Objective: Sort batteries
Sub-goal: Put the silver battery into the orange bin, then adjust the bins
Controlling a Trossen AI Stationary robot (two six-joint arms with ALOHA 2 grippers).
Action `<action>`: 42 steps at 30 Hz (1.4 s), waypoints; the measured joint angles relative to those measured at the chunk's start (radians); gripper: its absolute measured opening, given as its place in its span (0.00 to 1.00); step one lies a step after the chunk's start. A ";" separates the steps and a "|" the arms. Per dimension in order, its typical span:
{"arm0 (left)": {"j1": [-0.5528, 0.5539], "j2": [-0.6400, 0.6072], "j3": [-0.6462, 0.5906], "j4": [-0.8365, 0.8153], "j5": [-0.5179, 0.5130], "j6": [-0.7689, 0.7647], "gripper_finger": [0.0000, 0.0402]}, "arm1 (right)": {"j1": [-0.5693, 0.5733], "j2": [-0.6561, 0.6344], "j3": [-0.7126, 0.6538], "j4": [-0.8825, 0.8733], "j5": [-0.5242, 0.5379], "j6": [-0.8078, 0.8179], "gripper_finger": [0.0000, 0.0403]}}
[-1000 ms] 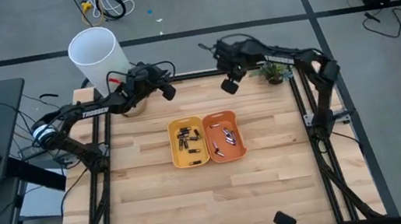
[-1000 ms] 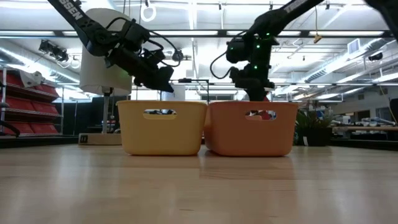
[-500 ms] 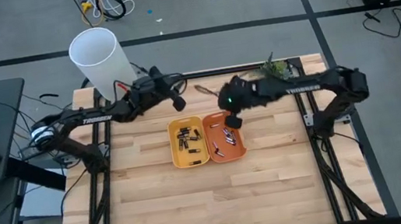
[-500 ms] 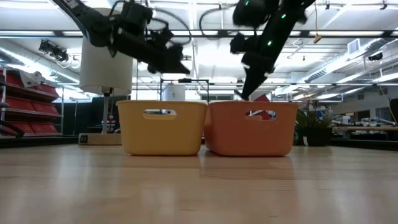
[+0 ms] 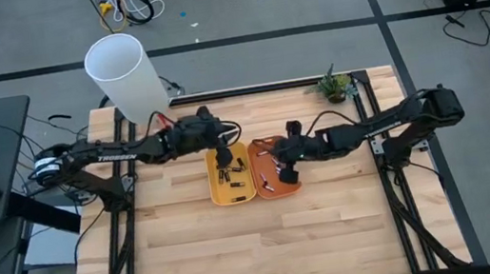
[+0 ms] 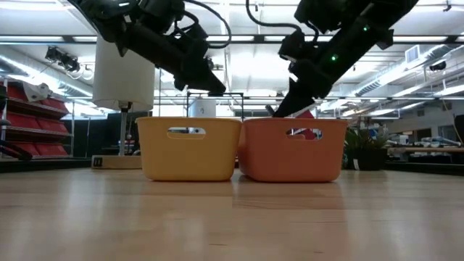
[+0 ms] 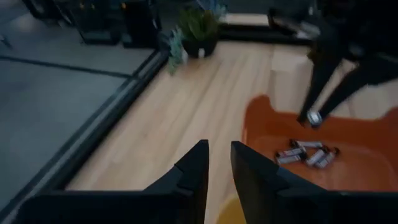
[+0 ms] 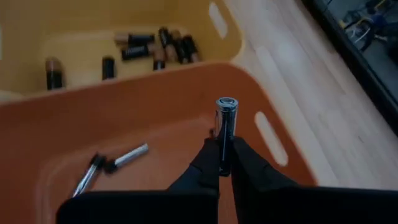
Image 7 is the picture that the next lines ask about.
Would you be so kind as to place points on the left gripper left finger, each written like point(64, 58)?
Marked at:
point(192, 180)

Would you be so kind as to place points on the orange plastic bin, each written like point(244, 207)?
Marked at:
point(357, 174)

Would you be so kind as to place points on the trailing pale green succulent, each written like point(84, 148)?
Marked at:
point(175, 53)

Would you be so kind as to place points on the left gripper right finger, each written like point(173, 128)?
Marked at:
point(255, 186)

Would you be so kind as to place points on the spiky green potted plant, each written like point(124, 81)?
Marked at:
point(199, 31)

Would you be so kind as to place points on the yellow plastic bin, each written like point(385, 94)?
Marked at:
point(230, 214)

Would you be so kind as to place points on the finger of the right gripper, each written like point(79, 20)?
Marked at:
point(321, 77)
point(357, 81)

